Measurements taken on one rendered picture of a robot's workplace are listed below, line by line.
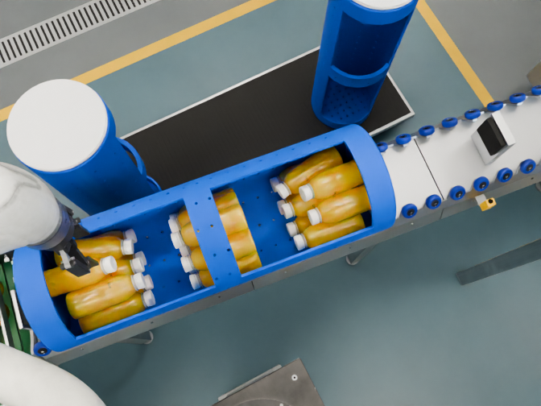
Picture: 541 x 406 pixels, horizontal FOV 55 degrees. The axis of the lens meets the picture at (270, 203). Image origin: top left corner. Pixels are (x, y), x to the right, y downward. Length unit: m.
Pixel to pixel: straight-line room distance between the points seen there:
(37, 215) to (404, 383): 1.93
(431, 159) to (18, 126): 1.18
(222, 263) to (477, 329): 1.58
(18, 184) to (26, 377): 0.26
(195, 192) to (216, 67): 1.60
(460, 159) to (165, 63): 1.67
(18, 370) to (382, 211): 0.87
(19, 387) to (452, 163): 1.31
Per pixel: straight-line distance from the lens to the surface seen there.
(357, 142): 1.27
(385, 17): 1.73
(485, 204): 1.63
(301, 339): 2.39
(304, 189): 1.29
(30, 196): 0.79
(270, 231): 1.46
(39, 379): 0.66
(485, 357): 2.56
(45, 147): 1.57
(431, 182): 1.60
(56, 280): 1.33
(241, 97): 2.51
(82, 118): 1.57
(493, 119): 1.57
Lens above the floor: 2.38
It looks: 74 degrees down
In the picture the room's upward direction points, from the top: 1 degrees clockwise
